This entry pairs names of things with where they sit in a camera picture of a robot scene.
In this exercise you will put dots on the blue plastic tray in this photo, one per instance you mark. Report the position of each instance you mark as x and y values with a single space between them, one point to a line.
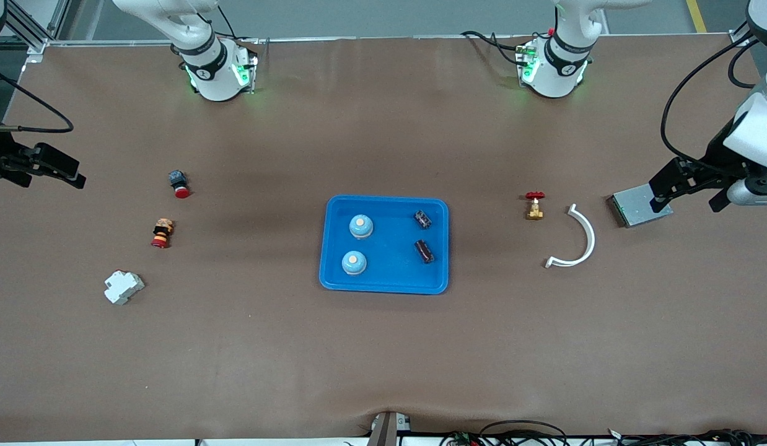
390 260

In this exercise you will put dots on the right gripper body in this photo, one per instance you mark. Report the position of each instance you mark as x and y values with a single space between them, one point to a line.
0 150

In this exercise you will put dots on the grey metal box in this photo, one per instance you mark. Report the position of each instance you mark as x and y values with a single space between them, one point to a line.
631 210

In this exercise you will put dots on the aluminium frame post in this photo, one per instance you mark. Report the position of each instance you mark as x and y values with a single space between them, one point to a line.
30 34
740 38

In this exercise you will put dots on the metal table edge bracket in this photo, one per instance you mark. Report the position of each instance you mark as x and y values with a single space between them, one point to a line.
386 430

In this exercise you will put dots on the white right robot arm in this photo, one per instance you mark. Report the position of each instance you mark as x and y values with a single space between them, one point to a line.
213 74

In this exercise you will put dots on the striped red yellow pushbutton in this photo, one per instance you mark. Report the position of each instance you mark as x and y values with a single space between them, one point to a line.
162 234

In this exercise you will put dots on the black capacitor with white print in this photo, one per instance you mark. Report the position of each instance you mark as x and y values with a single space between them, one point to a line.
422 219

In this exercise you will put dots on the blue call bell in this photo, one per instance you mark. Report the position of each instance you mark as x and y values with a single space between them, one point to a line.
361 228
354 263

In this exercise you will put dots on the white circuit breaker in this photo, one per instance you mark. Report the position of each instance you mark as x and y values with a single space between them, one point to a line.
123 288

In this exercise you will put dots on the dark brown capacitor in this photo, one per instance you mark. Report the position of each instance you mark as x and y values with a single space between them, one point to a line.
424 251

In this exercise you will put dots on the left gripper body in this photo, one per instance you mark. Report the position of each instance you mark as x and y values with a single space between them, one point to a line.
720 153

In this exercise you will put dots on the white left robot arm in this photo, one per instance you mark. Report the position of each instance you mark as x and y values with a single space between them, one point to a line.
554 74

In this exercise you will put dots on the white curved plastic clip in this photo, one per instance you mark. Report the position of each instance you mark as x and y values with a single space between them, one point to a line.
590 238

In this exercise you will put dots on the black pushbutton with red cap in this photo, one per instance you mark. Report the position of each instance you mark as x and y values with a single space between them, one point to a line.
178 181

